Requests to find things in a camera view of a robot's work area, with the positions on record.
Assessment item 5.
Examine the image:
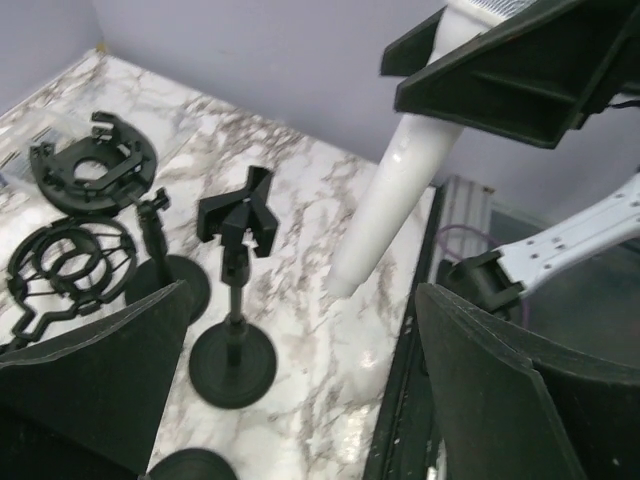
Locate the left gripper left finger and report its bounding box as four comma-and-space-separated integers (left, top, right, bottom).
1, 281, 191, 479

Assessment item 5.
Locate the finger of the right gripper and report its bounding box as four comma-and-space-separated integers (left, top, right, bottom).
394, 1, 639, 149
380, 8, 445, 76

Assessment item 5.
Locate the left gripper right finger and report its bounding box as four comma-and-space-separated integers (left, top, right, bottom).
415, 283, 639, 479

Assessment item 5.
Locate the white microphone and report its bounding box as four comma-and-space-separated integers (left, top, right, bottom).
326, 1, 532, 298

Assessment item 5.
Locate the black round-base mic stand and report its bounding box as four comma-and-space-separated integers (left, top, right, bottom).
148, 448, 238, 480

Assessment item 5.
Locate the black tripod shock-mount stand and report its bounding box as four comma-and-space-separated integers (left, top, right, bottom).
1, 216, 137, 354

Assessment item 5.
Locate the black stand of white microphone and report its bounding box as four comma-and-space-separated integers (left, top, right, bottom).
189, 166, 279, 410

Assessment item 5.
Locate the black stand of pink microphone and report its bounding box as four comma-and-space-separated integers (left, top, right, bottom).
30, 111, 211, 322

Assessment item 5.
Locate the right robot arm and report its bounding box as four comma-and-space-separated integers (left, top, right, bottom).
381, 1, 639, 313

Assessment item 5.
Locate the clear plastic screw box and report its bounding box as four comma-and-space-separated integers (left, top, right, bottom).
1, 108, 74, 194

